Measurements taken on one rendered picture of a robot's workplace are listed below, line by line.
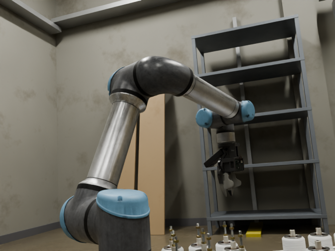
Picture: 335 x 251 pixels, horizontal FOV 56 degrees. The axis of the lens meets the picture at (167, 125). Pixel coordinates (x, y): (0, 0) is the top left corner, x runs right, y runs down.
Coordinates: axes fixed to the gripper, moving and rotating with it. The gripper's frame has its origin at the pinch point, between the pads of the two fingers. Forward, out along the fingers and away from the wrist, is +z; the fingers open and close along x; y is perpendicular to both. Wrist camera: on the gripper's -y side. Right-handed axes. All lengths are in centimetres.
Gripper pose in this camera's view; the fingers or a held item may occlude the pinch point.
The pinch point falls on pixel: (227, 192)
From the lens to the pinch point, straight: 134.1
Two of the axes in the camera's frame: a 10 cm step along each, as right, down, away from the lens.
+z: 0.7, 9.9, -1.6
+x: 6.9, 0.7, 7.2
